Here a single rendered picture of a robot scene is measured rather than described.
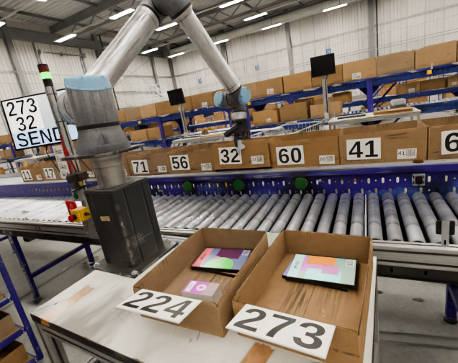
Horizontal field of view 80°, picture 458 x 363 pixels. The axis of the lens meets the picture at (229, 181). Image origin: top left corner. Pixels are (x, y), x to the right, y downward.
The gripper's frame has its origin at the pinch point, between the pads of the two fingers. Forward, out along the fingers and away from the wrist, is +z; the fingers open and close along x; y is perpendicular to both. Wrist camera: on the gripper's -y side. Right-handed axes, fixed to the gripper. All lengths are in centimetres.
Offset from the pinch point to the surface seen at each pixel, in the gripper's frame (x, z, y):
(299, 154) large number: 1.6, 3.8, 37.9
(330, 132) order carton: 28, -9, 52
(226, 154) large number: -0.2, 0.3, -8.7
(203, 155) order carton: 0.7, -0.6, -26.7
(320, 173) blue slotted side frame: -2, 15, 49
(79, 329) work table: -111, 52, -3
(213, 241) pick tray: -66, 37, 17
